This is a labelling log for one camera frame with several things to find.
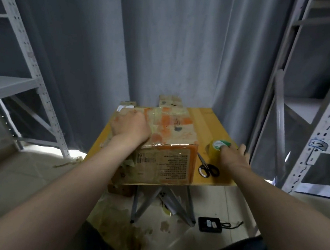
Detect person's right hand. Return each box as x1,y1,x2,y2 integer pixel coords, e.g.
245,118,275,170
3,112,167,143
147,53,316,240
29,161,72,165
216,141,253,180

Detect person's left hand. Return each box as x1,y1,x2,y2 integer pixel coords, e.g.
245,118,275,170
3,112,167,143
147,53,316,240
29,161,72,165
108,107,154,152

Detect yellow tape roll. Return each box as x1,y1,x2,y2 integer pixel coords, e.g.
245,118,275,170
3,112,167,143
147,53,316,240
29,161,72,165
208,138,233,157

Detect long white-labelled cardboard box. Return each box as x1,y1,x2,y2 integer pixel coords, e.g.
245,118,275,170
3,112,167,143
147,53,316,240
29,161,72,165
116,100,138,112

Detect black-handled scissors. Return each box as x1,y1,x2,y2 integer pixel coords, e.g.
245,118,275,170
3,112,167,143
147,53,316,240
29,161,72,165
194,152,223,180

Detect large orange print cardboard box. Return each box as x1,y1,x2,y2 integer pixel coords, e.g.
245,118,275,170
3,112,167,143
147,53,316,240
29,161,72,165
103,99,204,194

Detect medium brown cardboard box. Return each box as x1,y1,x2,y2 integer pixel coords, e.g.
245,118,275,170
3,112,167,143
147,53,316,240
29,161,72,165
158,94,184,109

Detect person's left forearm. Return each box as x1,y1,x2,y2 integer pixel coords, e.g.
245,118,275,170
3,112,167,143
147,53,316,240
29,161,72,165
0,127,137,250

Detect person's right forearm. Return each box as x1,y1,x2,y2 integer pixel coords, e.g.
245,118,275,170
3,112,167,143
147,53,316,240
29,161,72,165
222,165,330,250

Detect tape scraps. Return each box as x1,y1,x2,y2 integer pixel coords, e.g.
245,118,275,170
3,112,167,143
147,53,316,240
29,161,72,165
84,180,159,250

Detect yellow wooden table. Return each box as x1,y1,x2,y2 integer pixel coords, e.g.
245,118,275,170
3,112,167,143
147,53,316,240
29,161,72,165
76,95,249,233

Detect black power adapter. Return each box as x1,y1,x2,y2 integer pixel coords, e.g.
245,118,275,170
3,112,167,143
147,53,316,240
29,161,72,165
196,216,224,235

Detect grey curtain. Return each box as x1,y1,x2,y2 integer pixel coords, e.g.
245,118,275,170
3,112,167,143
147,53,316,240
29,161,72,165
0,0,330,177

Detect grey metal shelf unit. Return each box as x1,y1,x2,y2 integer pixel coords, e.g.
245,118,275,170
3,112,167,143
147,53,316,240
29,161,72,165
0,0,88,160
243,0,330,199

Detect black adapter cable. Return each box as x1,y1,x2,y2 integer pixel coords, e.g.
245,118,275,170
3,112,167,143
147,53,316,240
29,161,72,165
221,219,245,232

